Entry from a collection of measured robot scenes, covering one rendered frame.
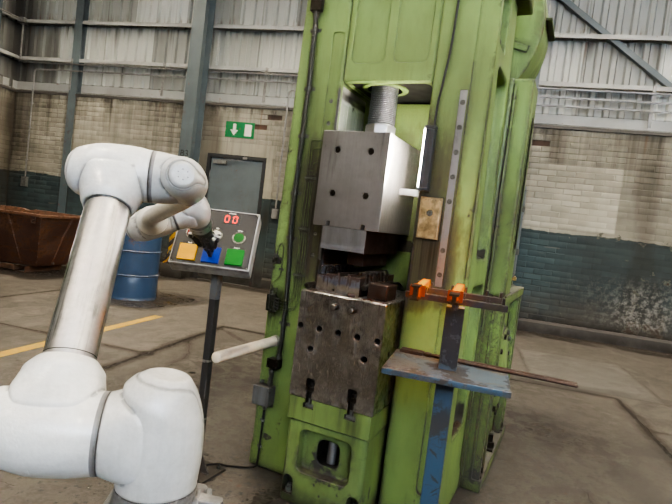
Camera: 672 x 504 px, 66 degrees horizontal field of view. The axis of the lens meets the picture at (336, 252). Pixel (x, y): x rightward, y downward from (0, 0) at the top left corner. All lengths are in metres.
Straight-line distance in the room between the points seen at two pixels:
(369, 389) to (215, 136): 7.45
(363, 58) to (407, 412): 1.53
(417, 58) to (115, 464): 1.87
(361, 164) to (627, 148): 6.49
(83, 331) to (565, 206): 7.44
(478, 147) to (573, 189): 6.01
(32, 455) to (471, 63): 1.93
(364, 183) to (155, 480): 1.43
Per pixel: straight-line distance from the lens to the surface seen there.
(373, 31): 2.45
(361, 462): 2.21
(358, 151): 2.16
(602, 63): 8.70
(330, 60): 2.48
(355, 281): 2.12
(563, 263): 8.08
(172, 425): 1.03
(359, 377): 2.11
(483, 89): 2.23
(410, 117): 2.63
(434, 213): 2.15
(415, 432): 2.30
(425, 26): 2.38
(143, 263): 6.59
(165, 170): 1.30
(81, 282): 1.19
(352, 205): 2.13
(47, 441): 1.06
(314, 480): 2.34
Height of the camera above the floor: 1.20
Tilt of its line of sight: 3 degrees down
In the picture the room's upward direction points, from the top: 7 degrees clockwise
